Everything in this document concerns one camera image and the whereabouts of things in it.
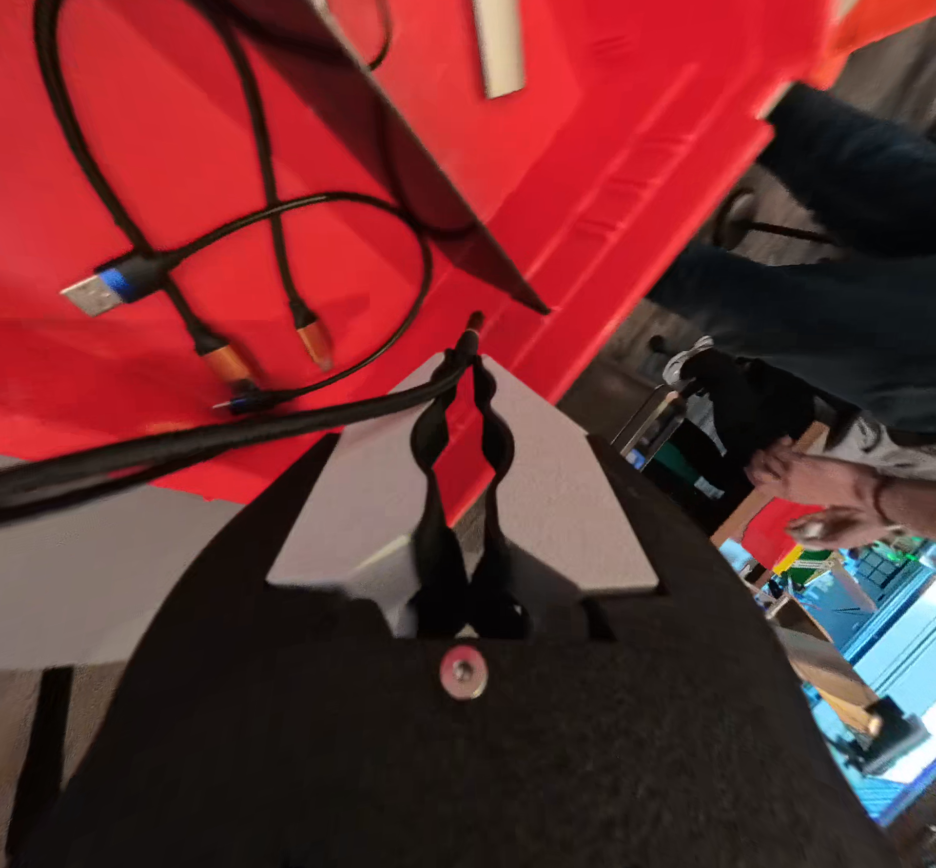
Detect black cable orange plugs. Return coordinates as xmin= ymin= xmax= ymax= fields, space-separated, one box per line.
xmin=0 ymin=311 xmax=487 ymax=525
xmin=33 ymin=0 xmax=337 ymax=382

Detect grey desk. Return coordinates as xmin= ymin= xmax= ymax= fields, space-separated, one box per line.
xmin=0 ymin=0 xmax=922 ymax=671

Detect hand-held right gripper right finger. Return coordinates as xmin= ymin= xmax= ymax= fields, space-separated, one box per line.
xmin=471 ymin=355 xmax=661 ymax=635

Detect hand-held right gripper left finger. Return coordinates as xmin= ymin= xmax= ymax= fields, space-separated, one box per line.
xmin=267 ymin=352 xmax=459 ymax=635

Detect black cable blue plugs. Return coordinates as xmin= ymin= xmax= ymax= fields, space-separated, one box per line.
xmin=60 ymin=191 xmax=434 ymax=415

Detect red storage bin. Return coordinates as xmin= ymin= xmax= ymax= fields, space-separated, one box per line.
xmin=740 ymin=498 xmax=827 ymax=569
xmin=0 ymin=0 xmax=842 ymax=525

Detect grey USB hub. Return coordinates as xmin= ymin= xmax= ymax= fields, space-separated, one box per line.
xmin=292 ymin=0 xmax=527 ymax=99

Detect black bin divider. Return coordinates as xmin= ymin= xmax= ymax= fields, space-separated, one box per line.
xmin=168 ymin=0 xmax=551 ymax=316

